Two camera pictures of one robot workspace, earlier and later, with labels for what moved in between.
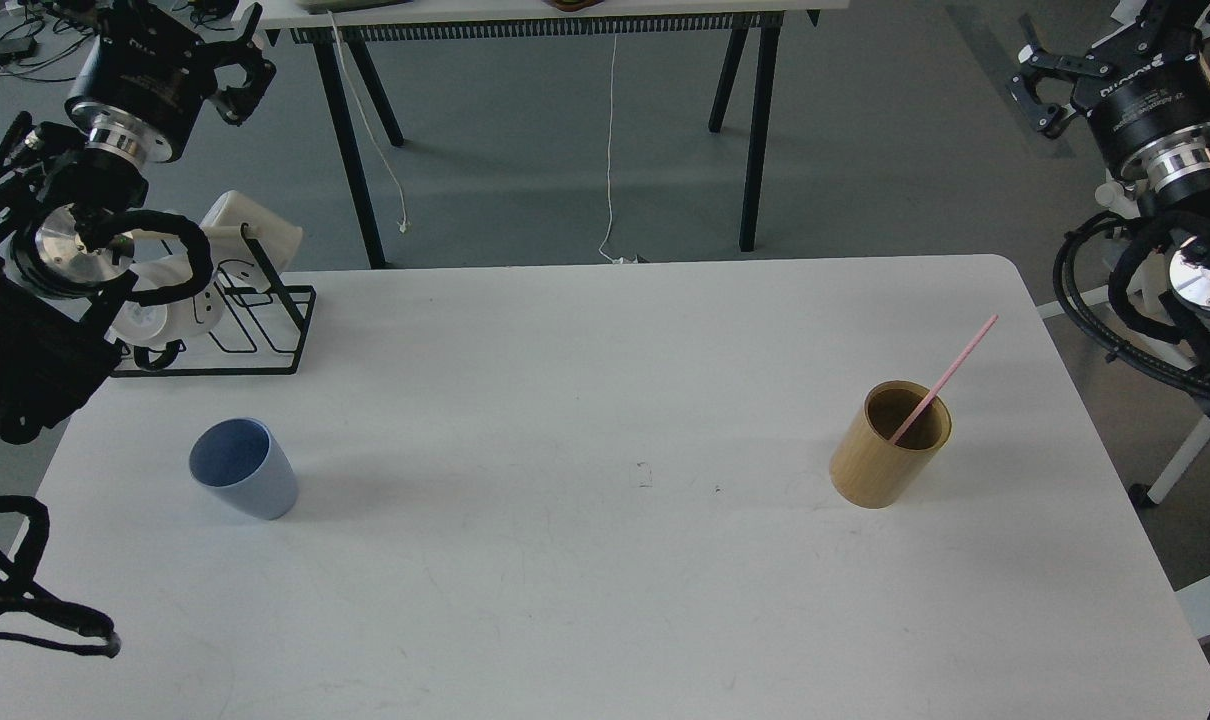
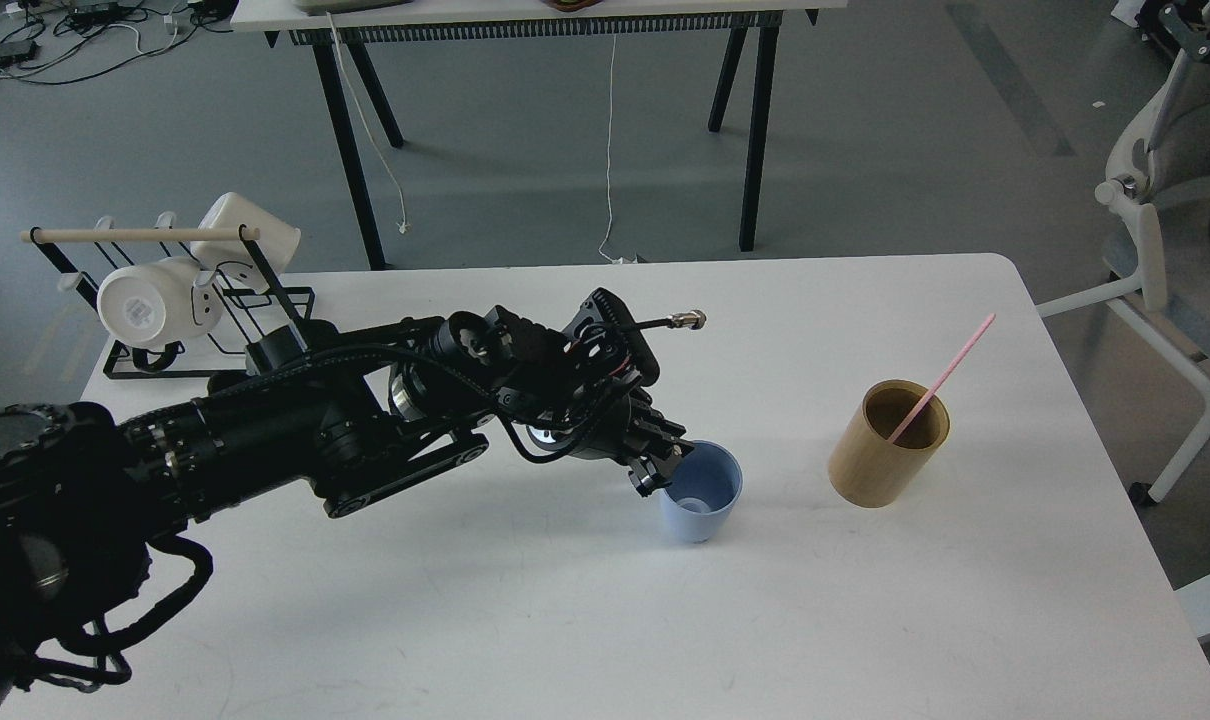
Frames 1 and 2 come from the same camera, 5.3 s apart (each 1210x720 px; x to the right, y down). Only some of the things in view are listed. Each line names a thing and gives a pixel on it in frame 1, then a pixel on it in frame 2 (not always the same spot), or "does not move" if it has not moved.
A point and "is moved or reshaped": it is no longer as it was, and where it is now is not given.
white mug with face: x=173 y=321 does not move
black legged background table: x=364 y=23 does not move
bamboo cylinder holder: x=866 y=469 does not move
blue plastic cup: x=242 y=458 is moved or reshaped
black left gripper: x=148 y=70 → x=580 y=388
